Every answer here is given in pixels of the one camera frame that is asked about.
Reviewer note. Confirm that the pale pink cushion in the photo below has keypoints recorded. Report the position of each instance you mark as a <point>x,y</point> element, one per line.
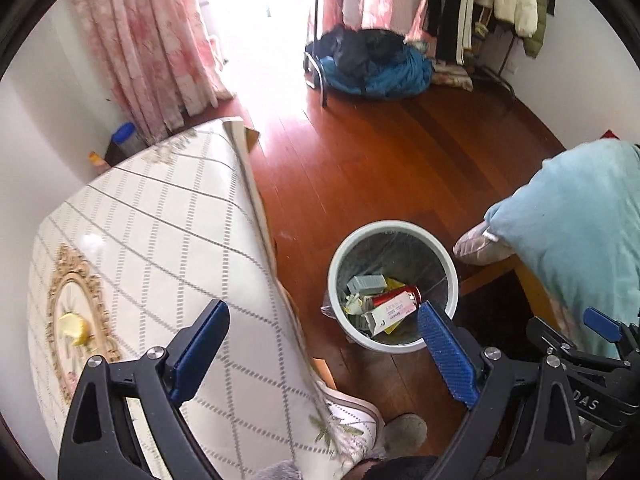
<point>480,247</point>

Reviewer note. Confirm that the yellow snack packet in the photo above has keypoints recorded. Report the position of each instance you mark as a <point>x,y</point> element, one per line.
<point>395,283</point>

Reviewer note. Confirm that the pink floral curtain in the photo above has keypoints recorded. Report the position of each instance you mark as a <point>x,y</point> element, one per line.
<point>150,35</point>
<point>380,0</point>

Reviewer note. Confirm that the light blue pillow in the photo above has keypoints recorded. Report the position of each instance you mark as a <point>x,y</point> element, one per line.
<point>575,220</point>

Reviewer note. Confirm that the wooden bed frame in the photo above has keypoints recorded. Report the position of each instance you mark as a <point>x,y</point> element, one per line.
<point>530,285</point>

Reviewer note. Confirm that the small black box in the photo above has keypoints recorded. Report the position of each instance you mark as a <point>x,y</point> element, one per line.
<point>115,152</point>

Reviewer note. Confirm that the grey slipper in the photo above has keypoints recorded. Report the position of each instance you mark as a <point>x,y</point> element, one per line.
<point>406,435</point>

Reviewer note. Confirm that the pile of dark blue clothes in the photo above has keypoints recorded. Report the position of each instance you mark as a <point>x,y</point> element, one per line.
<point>380,67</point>

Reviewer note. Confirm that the wrapper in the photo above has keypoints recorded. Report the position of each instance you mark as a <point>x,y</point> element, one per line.
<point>357,305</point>

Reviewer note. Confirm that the white round waste bin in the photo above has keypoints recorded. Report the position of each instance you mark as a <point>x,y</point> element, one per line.
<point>345,260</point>

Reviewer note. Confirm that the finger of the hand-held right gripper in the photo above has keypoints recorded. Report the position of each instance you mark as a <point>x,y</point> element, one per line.
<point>607,327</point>
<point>600,392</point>

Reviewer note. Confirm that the cream puffer jacket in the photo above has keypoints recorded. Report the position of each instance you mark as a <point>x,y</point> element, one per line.
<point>515,2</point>

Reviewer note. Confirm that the long white carton box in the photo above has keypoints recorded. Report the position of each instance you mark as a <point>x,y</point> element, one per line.
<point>392,312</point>

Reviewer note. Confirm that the white checkered tablecloth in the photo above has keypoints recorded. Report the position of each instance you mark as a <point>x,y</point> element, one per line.
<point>165,220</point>

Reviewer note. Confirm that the black trousers with white stripe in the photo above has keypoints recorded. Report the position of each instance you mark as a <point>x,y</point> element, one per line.
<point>452,20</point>

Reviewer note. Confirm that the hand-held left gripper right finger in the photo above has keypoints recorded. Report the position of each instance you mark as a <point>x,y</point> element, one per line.
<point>447,350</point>

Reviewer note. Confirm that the person's dark fleece right leg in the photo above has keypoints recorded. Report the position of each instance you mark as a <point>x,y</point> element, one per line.
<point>395,467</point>

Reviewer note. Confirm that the grey white medicine box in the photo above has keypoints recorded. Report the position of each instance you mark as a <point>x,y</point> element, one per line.
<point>366,284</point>

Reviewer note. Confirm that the bitten apple piece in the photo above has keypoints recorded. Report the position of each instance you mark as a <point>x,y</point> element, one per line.
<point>75,330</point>

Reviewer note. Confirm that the olive green jacket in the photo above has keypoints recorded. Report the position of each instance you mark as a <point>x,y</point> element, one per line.
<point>537,20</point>

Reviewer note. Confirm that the floral cloth on floor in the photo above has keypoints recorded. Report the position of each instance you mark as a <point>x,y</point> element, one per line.
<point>452,76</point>

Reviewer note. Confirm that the jar with blue lid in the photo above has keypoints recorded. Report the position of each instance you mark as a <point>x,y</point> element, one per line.
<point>127,137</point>

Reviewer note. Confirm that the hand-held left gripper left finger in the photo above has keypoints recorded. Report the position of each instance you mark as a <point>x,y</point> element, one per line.
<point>200,350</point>

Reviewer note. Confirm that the black metal clothes rack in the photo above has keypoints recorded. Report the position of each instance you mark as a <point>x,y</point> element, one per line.
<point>500,77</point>

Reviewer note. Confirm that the red soda can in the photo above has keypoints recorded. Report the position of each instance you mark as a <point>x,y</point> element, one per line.
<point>400,296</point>

